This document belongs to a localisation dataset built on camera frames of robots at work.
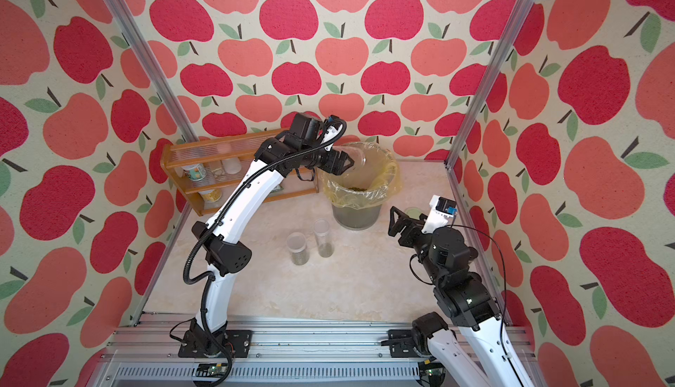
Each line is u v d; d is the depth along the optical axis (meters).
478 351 0.43
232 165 0.96
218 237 0.51
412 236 0.58
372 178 0.94
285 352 0.74
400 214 0.60
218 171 0.94
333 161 0.68
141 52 0.84
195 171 0.91
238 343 0.74
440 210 0.55
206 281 0.58
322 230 0.80
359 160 0.79
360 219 0.98
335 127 0.67
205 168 0.95
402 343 0.73
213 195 1.03
